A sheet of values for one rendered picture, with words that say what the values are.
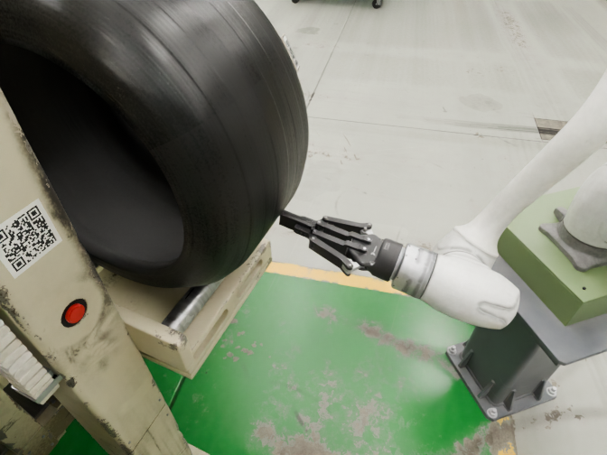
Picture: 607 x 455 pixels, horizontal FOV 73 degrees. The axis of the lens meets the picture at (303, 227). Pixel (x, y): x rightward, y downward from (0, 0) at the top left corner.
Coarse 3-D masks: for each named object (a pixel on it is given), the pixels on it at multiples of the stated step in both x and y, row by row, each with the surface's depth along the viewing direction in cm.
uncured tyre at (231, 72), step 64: (0, 0) 48; (64, 0) 47; (128, 0) 48; (192, 0) 53; (0, 64) 75; (64, 64) 50; (128, 64) 48; (192, 64) 50; (256, 64) 58; (64, 128) 91; (128, 128) 97; (192, 128) 51; (256, 128) 57; (64, 192) 90; (128, 192) 100; (192, 192) 56; (256, 192) 60; (128, 256) 81; (192, 256) 66
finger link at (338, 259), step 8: (312, 240) 75; (320, 240) 75; (312, 248) 76; (320, 248) 75; (328, 248) 74; (328, 256) 74; (336, 256) 73; (344, 256) 73; (336, 264) 74; (344, 264) 72; (344, 272) 73
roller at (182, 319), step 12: (192, 288) 83; (204, 288) 83; (216, 288) 86; (180, 300) 82; (192, 300) 81; (204, 300) 83; (180, 312) 79; (192, 312) 80; (168, 324) 77; (180, 324) 78
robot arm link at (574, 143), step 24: (600, 96) 60; (576, 120) 63; (600, 120) 60; (552, 144) 66; (576, 144) 63; (600, 144) 62; (528, 168) 71; (552, 168) 67; (504, 192) 77; (528, 192) 72; (480, 216) 82; (504, 216) 78; (456, 240) 81; (480, 240) 80
